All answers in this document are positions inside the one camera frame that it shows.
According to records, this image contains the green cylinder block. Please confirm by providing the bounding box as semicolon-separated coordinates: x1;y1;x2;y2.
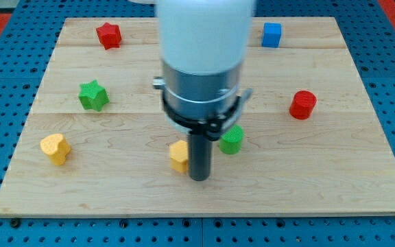
219;125;244;154

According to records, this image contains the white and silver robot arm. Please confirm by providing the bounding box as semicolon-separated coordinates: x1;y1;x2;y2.
152;0;256;141

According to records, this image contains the wooden board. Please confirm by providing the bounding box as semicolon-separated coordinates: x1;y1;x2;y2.
0;17;395;218

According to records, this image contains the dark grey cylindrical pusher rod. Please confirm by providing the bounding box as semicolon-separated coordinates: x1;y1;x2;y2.
187;134;212;181

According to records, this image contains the yellow hexagon block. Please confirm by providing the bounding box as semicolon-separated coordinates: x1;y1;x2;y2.
169;140;188;174

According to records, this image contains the red cylinder block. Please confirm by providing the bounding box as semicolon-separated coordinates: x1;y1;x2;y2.
289;91;317;120

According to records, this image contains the green star block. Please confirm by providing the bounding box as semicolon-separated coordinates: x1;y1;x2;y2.
78;80;109;112

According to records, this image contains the blue cube block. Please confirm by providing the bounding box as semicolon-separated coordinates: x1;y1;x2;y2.
261;23;282;48

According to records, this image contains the red star block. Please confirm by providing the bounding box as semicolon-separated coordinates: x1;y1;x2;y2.
96;23;122;50

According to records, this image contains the yellow heart block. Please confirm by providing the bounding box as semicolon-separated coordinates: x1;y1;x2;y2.
40;133;71;165

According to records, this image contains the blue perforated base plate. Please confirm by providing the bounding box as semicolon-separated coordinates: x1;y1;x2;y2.
0;0;395;247

